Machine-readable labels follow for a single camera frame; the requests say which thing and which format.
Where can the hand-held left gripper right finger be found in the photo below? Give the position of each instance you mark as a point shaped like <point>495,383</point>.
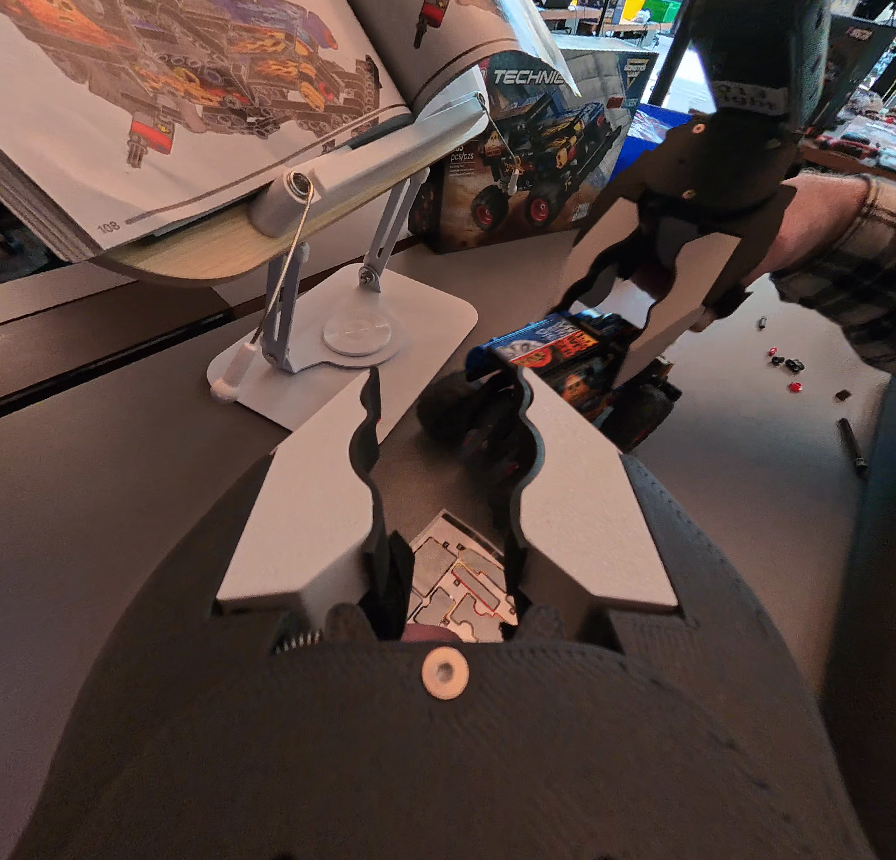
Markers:
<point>595,524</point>

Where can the long black axle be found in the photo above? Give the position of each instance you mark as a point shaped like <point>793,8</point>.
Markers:
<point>852,447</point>

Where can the dark perforated chair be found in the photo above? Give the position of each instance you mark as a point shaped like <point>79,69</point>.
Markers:
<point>868,594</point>

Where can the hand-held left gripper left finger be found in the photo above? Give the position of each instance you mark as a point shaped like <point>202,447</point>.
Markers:
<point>301,524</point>

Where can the grey desk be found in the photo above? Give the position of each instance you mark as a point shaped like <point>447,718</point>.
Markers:
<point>140,468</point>

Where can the white book stand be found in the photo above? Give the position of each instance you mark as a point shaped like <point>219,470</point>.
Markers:
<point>420,314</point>

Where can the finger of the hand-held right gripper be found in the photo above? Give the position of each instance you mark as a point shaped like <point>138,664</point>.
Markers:
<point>689,293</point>
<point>602,244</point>

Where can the sticker sheet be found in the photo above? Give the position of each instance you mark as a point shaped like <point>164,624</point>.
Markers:
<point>448,573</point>

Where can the blue storage bin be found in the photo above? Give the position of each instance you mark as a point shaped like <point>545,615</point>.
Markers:
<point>644,131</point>

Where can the monster truck toy box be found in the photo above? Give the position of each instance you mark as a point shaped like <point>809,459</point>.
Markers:
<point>595,82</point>

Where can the person's right hand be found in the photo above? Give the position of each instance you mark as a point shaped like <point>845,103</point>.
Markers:
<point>819,216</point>

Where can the instruction booklet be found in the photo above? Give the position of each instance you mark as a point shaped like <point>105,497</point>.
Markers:
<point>70,138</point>

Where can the brick-built monster truck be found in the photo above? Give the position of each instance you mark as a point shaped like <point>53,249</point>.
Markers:
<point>560,356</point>

